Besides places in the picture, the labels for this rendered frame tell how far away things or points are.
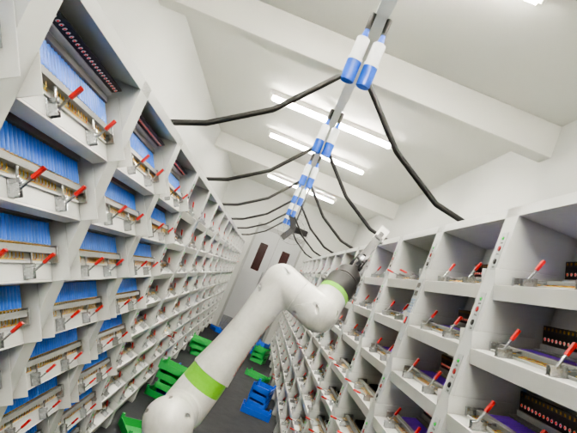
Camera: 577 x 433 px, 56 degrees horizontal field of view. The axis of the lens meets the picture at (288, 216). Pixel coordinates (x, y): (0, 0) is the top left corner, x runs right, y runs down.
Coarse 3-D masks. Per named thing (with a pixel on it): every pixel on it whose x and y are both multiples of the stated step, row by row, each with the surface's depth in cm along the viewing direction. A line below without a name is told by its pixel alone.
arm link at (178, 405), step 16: (160, 400) 130; (176, 400) 130; (192, 400) 139; (144, 416) 129; (160, 416) 126; (176, 416) 127; (192, 416) 131; (144, 432) 127; (160, 432) 125; (176, 432) 126
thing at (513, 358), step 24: (480, 336) 162; (504, 336) 162; (552, 336) 154; (576, 336) 142; (480, 360) 154; (504, 360) 140; (528, 360) 138; (552, 360) 131; (576, 360) 138; (528, 384) 125; (552, 384) 116; (576, 384) 111; (576, 408) 106
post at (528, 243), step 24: (528, 240) 166; (552, 240) 166; (576, 240) 166; (504, 264) 165; (528, 264) 165; (552, 264) 165; (480, 288) 172; (480, 312) 165; (504, 312) 163; (528, 312) 163; (552, 312) 164; (528, 336) 163; (456, 384) 161; (480, 384) 161; (504, 384) 161
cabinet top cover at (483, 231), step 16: (576, 192) 138; (512, 208) 174; (528, 208) 162; (544, 208) 151; (560, 208) 144; (576, 208) 139; (448, 224) 233; (464, 224) 213; (480, 224) 197; (496, 224) 188; (544, 224) 165; (560, 224) 158; (576, 224) 152; (464, 240) 235; (480, 240) 222; (496, 240) 210
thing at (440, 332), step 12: (468, 312) 218; (420, 324) 231; (432, 324) 224; (444, 324) 232; (456, 324) 189; (420, 336) 212; (432, 336) 198; (444, 336) 188; (456, 336) 195; (444, 348) 184; (456, 348) 173
